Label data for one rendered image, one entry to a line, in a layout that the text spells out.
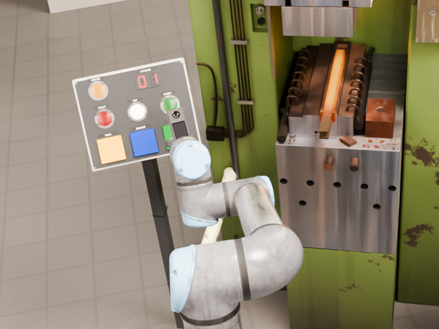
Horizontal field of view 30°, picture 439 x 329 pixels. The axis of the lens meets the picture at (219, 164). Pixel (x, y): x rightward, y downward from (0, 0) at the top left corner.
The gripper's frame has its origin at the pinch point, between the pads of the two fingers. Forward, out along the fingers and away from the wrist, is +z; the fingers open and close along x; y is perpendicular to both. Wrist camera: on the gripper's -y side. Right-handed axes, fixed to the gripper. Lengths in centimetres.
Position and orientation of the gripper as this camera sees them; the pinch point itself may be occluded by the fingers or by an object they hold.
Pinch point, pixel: (178, 136)
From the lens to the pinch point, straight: 238.0
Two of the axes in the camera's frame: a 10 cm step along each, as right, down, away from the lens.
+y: 2.0, 9.7, 1.6
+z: -1.3, -1.4, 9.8
